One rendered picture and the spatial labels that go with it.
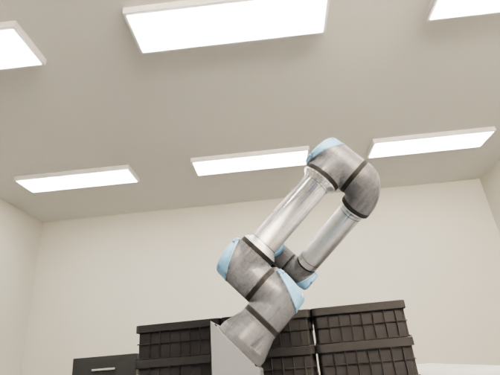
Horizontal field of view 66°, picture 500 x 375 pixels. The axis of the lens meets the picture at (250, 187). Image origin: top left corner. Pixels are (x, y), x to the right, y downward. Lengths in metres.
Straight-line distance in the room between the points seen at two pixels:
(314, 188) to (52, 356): 4.81
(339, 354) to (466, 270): 4.25
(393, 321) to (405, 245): 3.98
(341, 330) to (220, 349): 0.44
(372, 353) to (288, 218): 0.50
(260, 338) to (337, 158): 0.54
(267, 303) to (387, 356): 0.44
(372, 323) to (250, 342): 0.44
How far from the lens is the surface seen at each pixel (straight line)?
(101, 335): 5.35
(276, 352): 1.32
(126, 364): 3.02
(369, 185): 1.15
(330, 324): 1.33
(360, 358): 1.33
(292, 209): 1.12
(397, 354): 1.35
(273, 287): 1.09
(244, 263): 1.09
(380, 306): 1.34
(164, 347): 1.42
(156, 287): 5.19
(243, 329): 1.07
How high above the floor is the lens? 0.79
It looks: 24 degrees up
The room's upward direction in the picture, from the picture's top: 5 degrees counter-clockwise
